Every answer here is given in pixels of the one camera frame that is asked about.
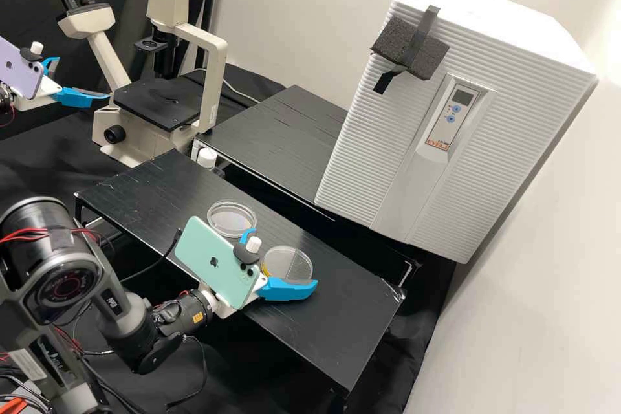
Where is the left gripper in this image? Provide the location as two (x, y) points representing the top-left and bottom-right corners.
(13, 55), (112, 112)

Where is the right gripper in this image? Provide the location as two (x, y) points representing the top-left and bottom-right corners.
(201, 226), (320, 320)

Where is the petri dish lid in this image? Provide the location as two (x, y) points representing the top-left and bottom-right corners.
(263, 245), (315, 284)

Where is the petri dish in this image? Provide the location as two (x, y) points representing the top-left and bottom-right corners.
(206, 199), (259, 234)

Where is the white-capped bottle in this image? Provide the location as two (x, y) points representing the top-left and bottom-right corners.
(196, 147), (218, 173)

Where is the black platform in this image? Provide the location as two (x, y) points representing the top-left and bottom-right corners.
(193, 83), (424, 289)
(73, 148), (404, 395)

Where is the cream microscope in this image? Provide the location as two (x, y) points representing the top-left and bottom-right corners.
(56, 0), (229, 168)

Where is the incubator door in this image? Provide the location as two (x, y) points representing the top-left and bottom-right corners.
(314, 0), (598, 265)

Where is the white incubator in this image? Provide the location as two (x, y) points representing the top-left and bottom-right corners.
(393, 0), (598, 80)

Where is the left wrist camera phone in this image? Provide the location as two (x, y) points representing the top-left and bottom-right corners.
(0, 35), (45, 100)

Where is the wrist camera phone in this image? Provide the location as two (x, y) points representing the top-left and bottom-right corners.
(0, 35), (45, 100)
(174, 215), (268, 311)

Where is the right wrist camera phone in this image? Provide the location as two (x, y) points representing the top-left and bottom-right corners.
(174, 215), (268, 311)

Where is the black cable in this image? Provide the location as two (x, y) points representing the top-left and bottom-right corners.
(116, 229), (179, 285)

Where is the white cable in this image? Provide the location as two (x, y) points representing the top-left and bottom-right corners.
(222, 80), (263, 105)

